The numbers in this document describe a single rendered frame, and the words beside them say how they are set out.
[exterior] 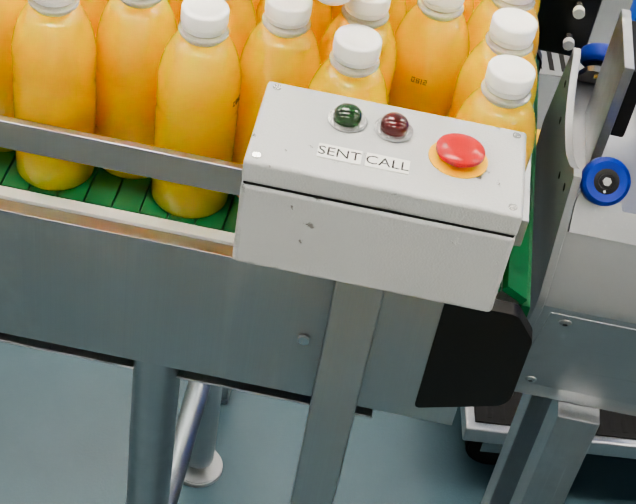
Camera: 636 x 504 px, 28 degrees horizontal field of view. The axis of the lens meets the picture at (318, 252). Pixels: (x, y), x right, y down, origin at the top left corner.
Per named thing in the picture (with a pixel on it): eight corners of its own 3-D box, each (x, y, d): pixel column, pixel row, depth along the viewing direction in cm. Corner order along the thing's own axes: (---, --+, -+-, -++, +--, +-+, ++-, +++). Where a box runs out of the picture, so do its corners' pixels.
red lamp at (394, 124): (406, 142, 92) (409, 129, 91) (377, 136, 92) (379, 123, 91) (409, 124, 93) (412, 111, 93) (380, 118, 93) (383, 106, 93)
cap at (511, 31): (484, 23, 108) (489, 5, 107) (528, 26, 108) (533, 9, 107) (491, 49, 105) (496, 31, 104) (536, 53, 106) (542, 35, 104)
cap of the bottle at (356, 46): (366, 76, 100) (370, 57, 99) (323, 58, 101) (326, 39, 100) (386, 53, 103) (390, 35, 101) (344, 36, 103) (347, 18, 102)
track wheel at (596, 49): (627, 63, 127) (630, 44, 127) (583, 54, 127) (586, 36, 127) (616, 76, 131) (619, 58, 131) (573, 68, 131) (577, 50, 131)
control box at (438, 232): (490, 315, 94) (524, 214, 87) (230, 261, 95) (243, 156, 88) (497, 228, 102) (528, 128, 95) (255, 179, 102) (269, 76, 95)
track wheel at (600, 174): (637, 162, 113) (632, 161, 115) (588, 152, 113) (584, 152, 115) (626, 211, 113) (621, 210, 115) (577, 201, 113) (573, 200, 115)
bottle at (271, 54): (304, 210, 115) (333, 41, 102) (228, 208, 114) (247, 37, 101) (297, 160, 120) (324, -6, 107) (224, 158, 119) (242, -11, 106)
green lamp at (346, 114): (359, 133, 92) (362, 120, 91) (330, 127, 92) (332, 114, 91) (363, 115, 93) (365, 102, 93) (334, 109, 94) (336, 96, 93)
